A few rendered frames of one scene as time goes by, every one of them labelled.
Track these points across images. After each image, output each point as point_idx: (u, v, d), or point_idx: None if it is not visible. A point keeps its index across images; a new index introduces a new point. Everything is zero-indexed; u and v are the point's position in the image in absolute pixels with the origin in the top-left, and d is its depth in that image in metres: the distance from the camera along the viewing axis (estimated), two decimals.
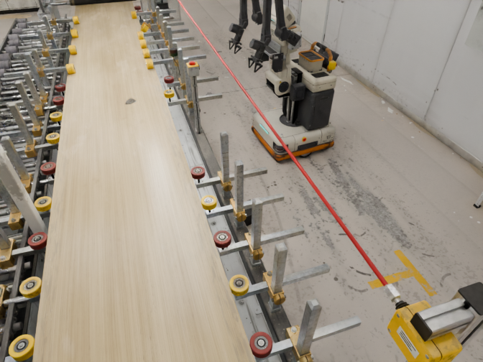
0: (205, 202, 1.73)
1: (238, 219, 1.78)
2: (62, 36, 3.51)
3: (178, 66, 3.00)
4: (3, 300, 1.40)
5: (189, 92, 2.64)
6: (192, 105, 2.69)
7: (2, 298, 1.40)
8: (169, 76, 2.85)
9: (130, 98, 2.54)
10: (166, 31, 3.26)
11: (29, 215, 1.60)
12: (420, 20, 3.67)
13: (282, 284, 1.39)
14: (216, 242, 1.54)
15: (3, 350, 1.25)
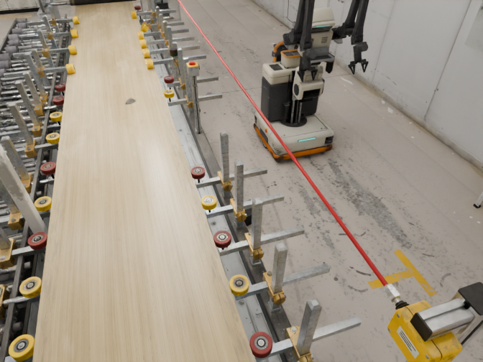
0: (205, 202, 1.73)
1: (238, 219, 1.78)
2: (62, 36, 3.51)
3: (178, 66, 3.00)
4: (3, 300, 1.40)
5: (189, 92, 2.64)
6: (192, 105, 2.69)
7: (2, 298, 1.40)
8: (169, 76, 2.85)
9: (130, 98, 2.54)
10: (166, 31, 3.26)
11: (29, 215, 1.60)
12: (420, 20, 3.67)
13: (282, 284, 1.39)
14: (216, 242, 1.54)
15: (3, 350, 1.25)
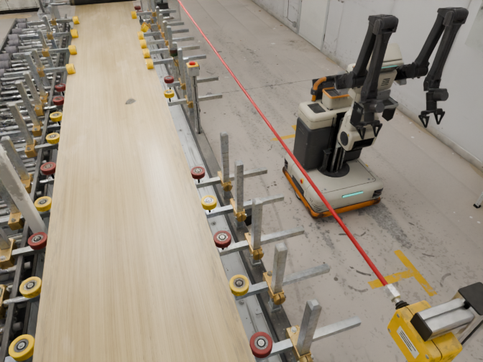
0: (205, 202, 1.73)
1: (238, 219, 1.78)
2: (62, 36, 3.51)
3: (178, 66, 3.00)
4: (3, 300, 1.40)
5: (189, 92, 2.64)
6: (192, 105, 2.69)
7: (2, 298, 1.40)
8: (169, 76, 2.85)
9: (130, 98, 2.54)
10: (166, 31, 3.26)
11: (29, 215, 1.60)
12: (420, 20, 3.67)
13: (282, 284, 1.39)
14: (216, 242, 1.54)
15: (3, 350, 1.25)
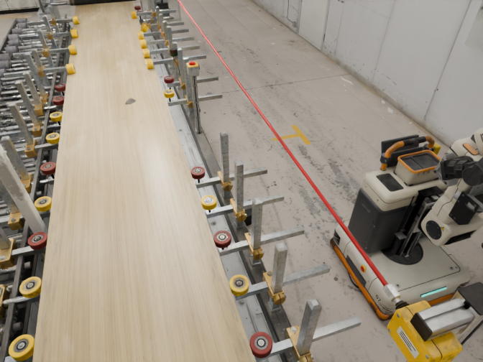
0: (205, 202, 1.73)
1: (238, 219, 1.78)
2: (62, 36, 3.51)
3: (178, 66, 3.00)
4: (3, 300, 1.40)
5: (189, 92, 2.64)
6: (192, 105, 2.69)
7: (2, 298, 1.40)
8: (169, 76, 2.85)
9: (130, 98, 2.54)
10: (166, 31, 3.26)
11: (29, 215, 1.60)
12: (420, 20, 3.67)
13: (282, 284, 1.39)
14: (216, 242, 1.54)
15: (3, 350, 1.25)
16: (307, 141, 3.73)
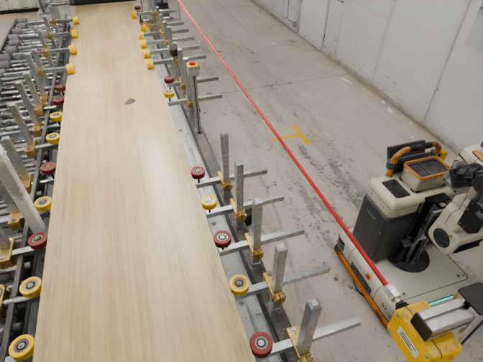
0: (205, 202, 1.73)
1: (238, 219, 1.78)
2: (62, 36, 3.51)
3: (178, 66, 3.00)
4: (3, 300, 1.40)
5: (189, 92, 2.64)
6: (192, 105, 2.69)
7: (2, 298, 1.40)
8: (169, 76, 2.85)
9: (130, 98, 2.54)
10: (166, 31, 3.26)
11: (29, 215, 1.60)
12: (420, 20, 3.67)
13: (282, 284, 1.39)
14: (216, 242, 1.54)
15: (3, 350, 1.25)
16: (307, 141, 3.73)
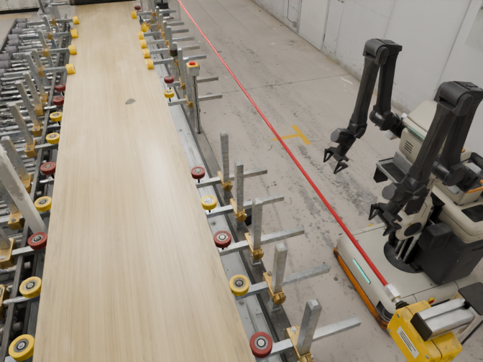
0: (205, 202, 1.73)
1: (238, 219, 1.78)
2: (62, 36, 3.51)
3: (178, 66, 3.00)
4: (3, 300, 1.40)
5: (189, 92, 2.64)
6: (192, 105, 2.69)
7: (2, 298, 1.40)
8: (169, 76, 2.85)
9: (130, 98, 2.54)
10: (166, 31, 3.26)
11: (29, 215, 1.60)
12: (420, 20, 3.67)
13: (282, 284, 1.39)
14: (216, 242, 1.54)
15: (3, 350, 1.25)
16: (307, 141, 3.73)
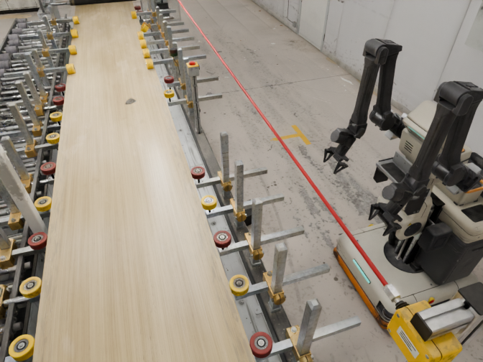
0: (205, 202, 1.73)
1: (238, 219, 1.78)
2: (62, 36, 3.51)
3: (178, 66, 3.00)
4: (3, 300, 1.40)
5: (189, 92, 2.64)
6: (192, 105, 2.69)
7: (2, 298, 1.40)
8: (169, 76, 2.85)
9: (130, 98, 2.54)
10: (166, 31, 3.26)
11: (29, 215, 1.60)
12: (420, 20, 3.67)
13: (282, 284, 1.39)
14: (216, 242, 1.54)
15: (3, 350, 1.25)
16: (307, 141, 3.73)
